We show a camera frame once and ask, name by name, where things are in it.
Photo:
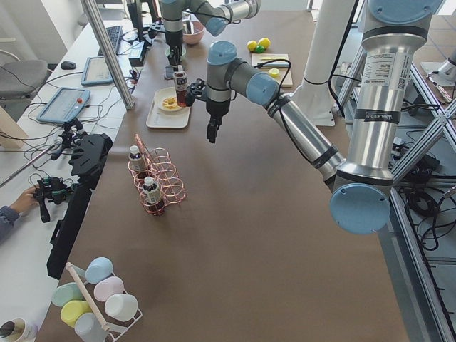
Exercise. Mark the yellow lemon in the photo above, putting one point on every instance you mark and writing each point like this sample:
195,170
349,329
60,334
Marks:
251,46
264,42

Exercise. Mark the black computer mouse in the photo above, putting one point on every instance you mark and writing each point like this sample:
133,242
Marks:
67,65

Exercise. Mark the black teleoperation controller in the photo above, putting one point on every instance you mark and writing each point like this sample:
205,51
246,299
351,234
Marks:
54,190

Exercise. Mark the tea bottle white cap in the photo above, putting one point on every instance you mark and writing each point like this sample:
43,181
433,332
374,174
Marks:
180,81

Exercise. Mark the blue pastel cup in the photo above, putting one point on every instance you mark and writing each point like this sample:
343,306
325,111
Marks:
99,269

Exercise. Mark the pink ice bowl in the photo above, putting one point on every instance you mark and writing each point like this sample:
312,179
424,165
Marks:
193,31

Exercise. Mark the white pastel cup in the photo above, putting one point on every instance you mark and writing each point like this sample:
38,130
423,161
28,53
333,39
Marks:
121,306

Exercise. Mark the green bowl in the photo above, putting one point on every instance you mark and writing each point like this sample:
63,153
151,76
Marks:
183,54

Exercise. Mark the yellow pastel cup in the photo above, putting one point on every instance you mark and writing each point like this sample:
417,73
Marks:
72,310

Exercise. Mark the cream plastic serving tray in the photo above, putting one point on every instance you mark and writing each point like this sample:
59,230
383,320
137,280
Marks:
157,119

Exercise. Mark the blue teach pendant tablet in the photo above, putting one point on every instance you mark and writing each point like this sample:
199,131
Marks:
65,105
96,72

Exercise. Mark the yellow plastic knife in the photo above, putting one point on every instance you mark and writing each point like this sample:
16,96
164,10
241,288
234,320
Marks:
269,58

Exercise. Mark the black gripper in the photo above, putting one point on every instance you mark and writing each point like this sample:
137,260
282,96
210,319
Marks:
214,109

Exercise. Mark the white round plate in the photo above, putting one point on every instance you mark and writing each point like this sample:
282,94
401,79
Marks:
170,112

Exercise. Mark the green lime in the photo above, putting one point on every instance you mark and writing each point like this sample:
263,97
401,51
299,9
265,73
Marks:
259,49

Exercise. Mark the green pastel cup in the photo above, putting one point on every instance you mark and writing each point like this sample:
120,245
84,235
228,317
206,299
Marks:
65,293

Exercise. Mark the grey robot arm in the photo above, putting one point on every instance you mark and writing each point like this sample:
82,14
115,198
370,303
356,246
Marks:
361,181
215,19

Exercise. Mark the grey pastel cup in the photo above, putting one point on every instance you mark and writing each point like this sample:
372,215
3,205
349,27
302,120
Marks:
89,329

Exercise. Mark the person's hand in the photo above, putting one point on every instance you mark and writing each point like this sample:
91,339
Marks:
25,201

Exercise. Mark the white cup rack wooden handle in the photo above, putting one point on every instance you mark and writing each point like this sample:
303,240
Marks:
116,329

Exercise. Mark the black keyboard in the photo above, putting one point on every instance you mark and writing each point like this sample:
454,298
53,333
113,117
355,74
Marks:
115,35

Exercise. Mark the pink pastel cup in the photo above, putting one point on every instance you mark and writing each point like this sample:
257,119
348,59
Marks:
108,287

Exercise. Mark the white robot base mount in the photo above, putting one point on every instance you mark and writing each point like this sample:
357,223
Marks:
313,96

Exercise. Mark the tea bottle in rack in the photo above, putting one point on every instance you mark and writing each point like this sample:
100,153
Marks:
137,163
153,199

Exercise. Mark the braided ring bread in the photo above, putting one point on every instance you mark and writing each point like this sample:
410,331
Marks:
170,103

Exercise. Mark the bamboo cutting board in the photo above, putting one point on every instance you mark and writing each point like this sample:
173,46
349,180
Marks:
282,64

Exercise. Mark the aluminium frame post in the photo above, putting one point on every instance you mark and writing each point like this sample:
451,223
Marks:
91,10

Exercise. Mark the half lemon slice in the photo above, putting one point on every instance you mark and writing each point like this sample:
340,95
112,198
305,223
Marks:
274,72

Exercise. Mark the copper wire bottle rack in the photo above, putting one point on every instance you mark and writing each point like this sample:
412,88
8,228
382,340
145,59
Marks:
158,165

